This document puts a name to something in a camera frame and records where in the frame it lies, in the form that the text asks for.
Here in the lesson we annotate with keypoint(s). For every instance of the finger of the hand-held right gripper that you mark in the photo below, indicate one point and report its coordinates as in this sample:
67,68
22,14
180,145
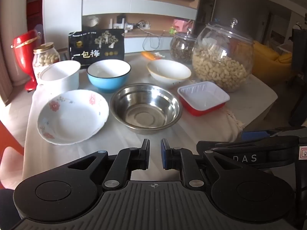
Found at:
254,135

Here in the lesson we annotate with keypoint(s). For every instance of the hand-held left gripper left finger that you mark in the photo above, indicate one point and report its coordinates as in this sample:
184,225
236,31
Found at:
146,153

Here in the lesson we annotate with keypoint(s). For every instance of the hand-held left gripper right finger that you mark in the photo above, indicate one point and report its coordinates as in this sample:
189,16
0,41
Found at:
164,153

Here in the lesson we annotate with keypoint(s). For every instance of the blue bowl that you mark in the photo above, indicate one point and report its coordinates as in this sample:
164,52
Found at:
108,81

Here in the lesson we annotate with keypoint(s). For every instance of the white plastic cup bowl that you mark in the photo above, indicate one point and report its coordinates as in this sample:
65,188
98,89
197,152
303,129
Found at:
61,75

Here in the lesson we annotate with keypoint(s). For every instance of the white tablecloth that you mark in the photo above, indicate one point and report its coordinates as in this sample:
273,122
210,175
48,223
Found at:
105,143

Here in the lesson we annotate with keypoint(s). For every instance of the stainless steel bowl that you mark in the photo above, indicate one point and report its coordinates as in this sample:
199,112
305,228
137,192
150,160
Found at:
144,110

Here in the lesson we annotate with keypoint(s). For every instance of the red and white plastic tray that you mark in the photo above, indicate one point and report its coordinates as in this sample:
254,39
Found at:
203,98

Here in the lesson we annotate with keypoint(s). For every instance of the yellow cushion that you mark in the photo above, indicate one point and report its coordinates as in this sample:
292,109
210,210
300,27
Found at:
268,62

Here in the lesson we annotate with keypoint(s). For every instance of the white bowl with gold rim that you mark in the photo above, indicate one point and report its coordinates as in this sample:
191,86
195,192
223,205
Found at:
168,73

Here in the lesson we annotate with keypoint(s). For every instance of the large glass jar of peanuts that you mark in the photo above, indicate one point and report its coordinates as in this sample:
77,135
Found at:
220,62

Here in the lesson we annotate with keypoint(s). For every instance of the white floral plate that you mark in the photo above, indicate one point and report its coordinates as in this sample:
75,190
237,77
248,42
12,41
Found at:
72,119

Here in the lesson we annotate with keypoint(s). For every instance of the orange chopstick packet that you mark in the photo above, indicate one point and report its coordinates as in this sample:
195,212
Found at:
150,55

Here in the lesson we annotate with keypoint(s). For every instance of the glass jar of sunflower seeds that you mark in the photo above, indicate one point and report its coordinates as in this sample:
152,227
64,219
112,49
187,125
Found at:
182,50

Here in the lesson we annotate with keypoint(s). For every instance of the black snack bag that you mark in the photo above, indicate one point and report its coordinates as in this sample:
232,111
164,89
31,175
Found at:
96,45

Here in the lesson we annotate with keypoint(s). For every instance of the green toy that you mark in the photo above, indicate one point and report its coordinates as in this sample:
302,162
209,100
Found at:
172,30

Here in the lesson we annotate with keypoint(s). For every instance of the white power strip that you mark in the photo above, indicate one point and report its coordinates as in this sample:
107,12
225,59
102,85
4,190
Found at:
141,25

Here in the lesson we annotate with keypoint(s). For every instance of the pink box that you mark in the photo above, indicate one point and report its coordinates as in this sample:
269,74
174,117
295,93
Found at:
183,25

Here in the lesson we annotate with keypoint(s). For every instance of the white router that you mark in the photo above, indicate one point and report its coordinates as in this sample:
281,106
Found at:
117,22

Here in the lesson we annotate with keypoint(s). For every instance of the red chair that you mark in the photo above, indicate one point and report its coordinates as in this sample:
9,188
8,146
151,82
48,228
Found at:
8,163

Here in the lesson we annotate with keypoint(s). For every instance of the small peanut jar gold lid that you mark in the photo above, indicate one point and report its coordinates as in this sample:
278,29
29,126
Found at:
44,58

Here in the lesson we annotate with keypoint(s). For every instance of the wooden tv cabinet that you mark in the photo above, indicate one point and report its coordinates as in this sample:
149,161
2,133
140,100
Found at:
144,7

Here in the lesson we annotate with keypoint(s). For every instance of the red vase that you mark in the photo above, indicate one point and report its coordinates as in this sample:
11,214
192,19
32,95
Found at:
26,52

